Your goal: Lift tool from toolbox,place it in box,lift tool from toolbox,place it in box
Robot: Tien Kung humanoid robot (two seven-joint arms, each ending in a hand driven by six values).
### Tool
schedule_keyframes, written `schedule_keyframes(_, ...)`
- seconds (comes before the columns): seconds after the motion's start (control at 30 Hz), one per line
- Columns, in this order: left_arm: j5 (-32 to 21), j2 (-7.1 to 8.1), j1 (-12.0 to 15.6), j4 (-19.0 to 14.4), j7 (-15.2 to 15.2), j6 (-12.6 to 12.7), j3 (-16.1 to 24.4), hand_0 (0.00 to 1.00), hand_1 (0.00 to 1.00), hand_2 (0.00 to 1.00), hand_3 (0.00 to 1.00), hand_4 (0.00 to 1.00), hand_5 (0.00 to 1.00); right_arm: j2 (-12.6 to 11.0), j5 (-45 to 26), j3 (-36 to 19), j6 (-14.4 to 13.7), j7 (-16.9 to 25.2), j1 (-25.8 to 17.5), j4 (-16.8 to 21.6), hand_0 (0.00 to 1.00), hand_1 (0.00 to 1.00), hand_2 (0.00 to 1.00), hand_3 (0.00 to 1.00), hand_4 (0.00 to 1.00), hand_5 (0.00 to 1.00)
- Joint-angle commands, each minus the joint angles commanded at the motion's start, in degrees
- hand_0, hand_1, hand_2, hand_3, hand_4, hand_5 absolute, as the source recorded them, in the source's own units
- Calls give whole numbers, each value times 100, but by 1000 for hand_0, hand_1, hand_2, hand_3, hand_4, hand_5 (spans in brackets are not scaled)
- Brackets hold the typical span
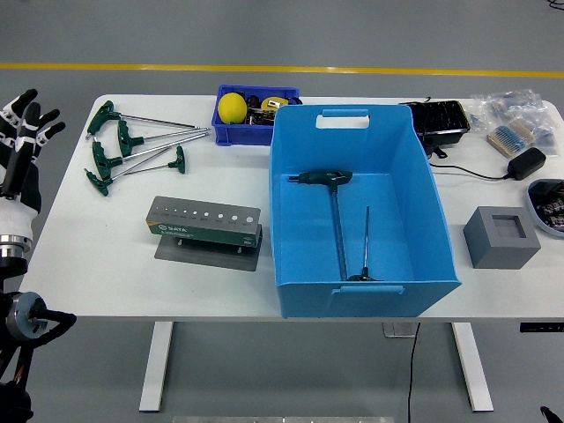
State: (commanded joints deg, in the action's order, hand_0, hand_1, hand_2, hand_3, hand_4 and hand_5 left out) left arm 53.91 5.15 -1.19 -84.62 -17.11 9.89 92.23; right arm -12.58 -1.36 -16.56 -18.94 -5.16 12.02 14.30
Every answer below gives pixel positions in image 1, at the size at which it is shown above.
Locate light blue bowl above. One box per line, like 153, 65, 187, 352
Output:
526, 177, 564, 239

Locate metal bracket under table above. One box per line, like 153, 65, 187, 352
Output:
382, 321, 418, 338

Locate large green T-handle hex wrench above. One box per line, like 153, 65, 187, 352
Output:
288, 169, 353, 282

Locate black hanging power cable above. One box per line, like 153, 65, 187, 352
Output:
404, 321, 422, 423

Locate green silver wrench holder stand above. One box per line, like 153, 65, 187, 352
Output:
145, 196, 263, 272

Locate white table leg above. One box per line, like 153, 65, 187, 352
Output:
451, 321, 494, 413
139, 321, 174, 413

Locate thin green T-handle hex wrench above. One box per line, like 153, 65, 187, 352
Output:
346, 204, 384, 283

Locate grey cube with square recess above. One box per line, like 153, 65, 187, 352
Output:
462, 204, 541, 269

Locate taped resistor strip bundle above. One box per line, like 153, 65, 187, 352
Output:
486, 118, 537, 158

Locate black power adapter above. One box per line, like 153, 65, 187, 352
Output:
506, 146, 546, 181

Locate small dark blue parts bin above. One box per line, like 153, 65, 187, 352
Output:
210, 84, 301, 146

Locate black adapter cord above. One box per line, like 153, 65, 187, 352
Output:
422, 131, 512, 181

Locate dark metal parts in bin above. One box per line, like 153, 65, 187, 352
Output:
245, 94, 271, 126

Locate black plastic tray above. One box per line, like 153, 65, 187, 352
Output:
398, 100, 471, 159

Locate dark small parts in bowl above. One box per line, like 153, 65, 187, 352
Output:
531, 181, 564, 230

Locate short green T-handle hex wrench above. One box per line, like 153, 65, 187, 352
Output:
124, 145, 187, 176

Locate clear bags of blue resistors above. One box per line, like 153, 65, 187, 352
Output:
469, 87, 557, 146

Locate yellow lemon-shaped ball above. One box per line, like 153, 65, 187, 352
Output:
217, 92, 247, 124

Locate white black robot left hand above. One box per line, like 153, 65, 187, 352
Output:
0, 88, 67, 240

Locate large light blue plastic box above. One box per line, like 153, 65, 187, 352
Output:
268, 104, 462, 319

